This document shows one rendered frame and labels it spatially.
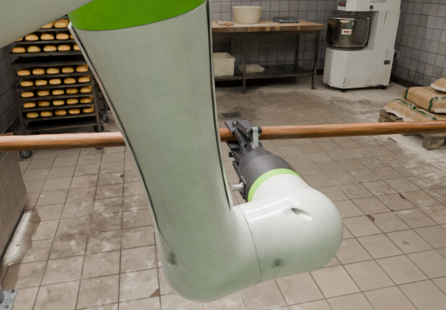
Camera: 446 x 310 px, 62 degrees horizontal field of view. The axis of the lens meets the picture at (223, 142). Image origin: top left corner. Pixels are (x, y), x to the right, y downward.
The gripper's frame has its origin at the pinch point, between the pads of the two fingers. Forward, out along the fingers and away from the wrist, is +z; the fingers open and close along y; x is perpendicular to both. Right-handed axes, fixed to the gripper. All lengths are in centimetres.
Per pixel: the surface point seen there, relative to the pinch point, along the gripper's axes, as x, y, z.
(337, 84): 256, 83, 394
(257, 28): 138, 12, 412
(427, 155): 234, 99, 186
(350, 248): 99, 107, 85
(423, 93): 254, 53, 231
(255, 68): 148, 69, 440
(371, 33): 299, 13, 401
